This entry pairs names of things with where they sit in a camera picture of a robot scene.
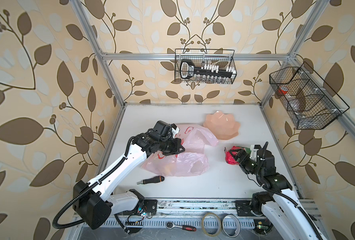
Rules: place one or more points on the red-handled ratchet wrench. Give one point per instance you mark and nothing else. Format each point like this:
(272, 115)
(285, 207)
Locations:
(171, 225)

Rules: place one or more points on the pink plastic fruit-print bag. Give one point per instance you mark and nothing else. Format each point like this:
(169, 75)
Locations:
(192, 162)

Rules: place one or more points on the red-capped plastic bottle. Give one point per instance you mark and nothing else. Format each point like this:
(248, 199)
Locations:
(294, 103)

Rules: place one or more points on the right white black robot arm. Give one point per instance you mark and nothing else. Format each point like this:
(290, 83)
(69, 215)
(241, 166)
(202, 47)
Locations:
(277, 201)

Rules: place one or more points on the centre black wire basket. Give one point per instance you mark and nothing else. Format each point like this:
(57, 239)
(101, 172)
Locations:
(221, 57)

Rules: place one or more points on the black orange screwdriver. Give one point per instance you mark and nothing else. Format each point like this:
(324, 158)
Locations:
(153, 180)

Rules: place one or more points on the orange fruit plate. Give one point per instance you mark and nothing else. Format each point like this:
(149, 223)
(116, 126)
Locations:
(223, 126)

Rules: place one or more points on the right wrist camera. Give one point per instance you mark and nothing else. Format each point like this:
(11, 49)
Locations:
(257, 152)

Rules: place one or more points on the pink dragon fruit toy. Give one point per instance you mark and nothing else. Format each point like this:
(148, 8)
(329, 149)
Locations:
(232, 161)

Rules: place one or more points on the clear tape roll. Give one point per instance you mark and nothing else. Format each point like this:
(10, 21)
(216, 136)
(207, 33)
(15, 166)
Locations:
(211, 224)

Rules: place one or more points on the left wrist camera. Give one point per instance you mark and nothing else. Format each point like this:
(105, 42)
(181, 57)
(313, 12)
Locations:
(165, 131)

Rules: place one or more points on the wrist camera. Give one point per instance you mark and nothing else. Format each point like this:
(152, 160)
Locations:
(165, 131)
(257, 152)

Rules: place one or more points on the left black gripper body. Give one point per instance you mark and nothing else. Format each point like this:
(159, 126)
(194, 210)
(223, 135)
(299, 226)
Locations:
(169, 146)

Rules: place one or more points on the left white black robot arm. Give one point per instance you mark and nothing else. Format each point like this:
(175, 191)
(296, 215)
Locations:
(94, 202)

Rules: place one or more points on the right black wire basket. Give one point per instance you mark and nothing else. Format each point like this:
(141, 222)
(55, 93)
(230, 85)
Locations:
(323, 103)

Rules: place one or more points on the black socket set holder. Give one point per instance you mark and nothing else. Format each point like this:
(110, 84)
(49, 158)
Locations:
(187, 69)

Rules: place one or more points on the grey tape roll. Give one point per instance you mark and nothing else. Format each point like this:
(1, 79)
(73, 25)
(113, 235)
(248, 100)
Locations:
(231, 226)

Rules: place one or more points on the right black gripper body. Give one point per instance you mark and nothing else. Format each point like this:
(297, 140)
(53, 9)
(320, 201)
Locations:
(249, 165)

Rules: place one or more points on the black wire basket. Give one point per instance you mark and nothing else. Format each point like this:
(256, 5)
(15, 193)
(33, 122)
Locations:
(221, 57)
(323, 103)

